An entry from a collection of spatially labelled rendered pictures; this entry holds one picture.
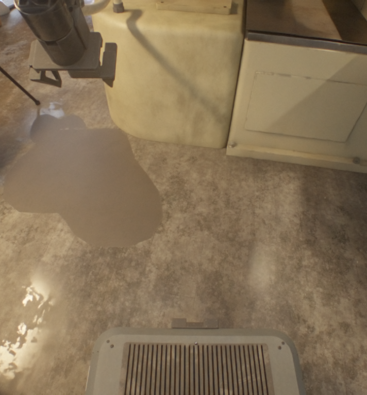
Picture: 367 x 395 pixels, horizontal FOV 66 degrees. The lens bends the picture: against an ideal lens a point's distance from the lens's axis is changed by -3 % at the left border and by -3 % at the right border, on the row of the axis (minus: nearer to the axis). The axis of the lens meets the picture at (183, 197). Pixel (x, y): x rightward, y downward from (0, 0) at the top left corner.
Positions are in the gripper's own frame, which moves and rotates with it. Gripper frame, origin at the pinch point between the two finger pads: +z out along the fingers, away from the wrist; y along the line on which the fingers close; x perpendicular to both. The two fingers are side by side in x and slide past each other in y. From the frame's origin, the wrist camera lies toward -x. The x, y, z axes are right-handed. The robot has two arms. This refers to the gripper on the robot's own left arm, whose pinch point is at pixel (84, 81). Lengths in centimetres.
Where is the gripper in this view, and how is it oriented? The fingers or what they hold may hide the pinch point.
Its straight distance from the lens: 59.8
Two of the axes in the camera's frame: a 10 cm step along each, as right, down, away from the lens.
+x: -0.2, 9.9, -1.7
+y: -10.0, -0.2, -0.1
